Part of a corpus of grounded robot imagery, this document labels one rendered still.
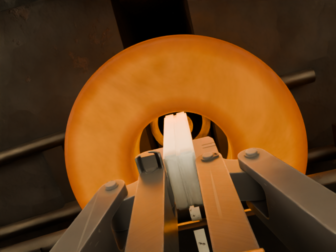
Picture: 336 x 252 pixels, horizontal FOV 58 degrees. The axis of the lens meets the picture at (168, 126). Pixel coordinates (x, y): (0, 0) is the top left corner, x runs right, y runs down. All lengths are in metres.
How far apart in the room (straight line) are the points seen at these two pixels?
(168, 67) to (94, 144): 0.07
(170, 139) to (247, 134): 0.05
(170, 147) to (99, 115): 0.06
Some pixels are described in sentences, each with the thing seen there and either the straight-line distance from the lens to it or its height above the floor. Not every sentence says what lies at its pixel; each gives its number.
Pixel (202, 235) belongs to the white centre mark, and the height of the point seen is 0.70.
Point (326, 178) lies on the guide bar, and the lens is 0.20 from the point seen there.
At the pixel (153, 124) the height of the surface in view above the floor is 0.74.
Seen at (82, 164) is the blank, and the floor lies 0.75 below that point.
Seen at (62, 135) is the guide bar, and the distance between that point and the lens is 0.27.
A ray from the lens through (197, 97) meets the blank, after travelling 0.18.
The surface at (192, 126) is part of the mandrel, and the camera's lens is 0.28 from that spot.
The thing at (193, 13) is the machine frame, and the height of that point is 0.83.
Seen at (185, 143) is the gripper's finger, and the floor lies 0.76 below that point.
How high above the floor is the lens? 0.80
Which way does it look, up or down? 13 degrees down
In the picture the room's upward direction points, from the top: 14 degrees counter-clockwise
